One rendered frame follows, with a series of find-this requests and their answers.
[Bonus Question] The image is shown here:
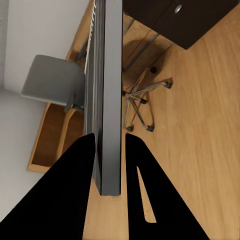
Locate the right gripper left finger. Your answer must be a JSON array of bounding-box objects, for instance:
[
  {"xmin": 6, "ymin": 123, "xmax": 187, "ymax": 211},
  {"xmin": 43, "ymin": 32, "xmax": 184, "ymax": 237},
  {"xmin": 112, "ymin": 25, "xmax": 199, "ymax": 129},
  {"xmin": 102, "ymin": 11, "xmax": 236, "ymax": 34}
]
[{"xmin": 0, "ymin": 133, "xmax": 96, "ymax": 240}]

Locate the swivel chair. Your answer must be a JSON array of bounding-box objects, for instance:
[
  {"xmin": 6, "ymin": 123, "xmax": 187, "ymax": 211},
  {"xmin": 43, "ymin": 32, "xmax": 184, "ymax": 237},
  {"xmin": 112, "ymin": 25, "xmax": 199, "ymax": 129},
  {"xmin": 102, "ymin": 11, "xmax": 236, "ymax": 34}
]
[{"xmin": 21, "ymin": 42, "xmax": 171, "ymax": 132}]

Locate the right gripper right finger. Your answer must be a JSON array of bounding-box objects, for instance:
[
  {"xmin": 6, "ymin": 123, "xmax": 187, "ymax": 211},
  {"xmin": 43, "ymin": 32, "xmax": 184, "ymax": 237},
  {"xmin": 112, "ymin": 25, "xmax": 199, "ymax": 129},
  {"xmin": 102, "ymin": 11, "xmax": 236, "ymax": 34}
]
[{"xmin": 125, "ymin": 133, "xmax": 210, "ymax": 240}]

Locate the notebook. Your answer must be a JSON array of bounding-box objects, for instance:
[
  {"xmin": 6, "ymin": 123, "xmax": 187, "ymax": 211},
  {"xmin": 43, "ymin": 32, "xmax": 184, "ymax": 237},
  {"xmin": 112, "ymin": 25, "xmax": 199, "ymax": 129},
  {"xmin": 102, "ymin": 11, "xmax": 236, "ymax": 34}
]
[{"xmin": 83, "ymin": 0, "xmax": 124, "ymax": 197}]

